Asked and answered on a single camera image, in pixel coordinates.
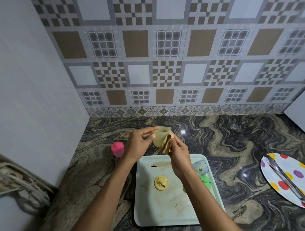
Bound person's right hand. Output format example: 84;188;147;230
168;133;194;179

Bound person's left hand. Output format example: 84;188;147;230
124;126;159;163

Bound brown wiping cloth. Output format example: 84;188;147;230
162;134;174;155

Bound yellow plastic cup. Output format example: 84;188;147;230
153;126;173;148

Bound person's right forearm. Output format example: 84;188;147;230
177;169;241;231

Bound person's left forearm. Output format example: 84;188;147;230
71;155;143;231

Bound pink plastic cup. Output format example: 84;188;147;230
111;142;124;158

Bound blue plastic cup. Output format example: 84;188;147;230
192;160;209;174

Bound yellow cup lid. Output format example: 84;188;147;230
154;176;169;191

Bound pale green tray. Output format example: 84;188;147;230
134;154;226;227

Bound green plastic cup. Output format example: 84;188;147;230
200;175;212;191

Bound metal tongs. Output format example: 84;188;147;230
264;155;305;201

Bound polka dot plate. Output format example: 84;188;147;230
260;153;305;209

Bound bundle of white cables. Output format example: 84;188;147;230
0;162;54;212

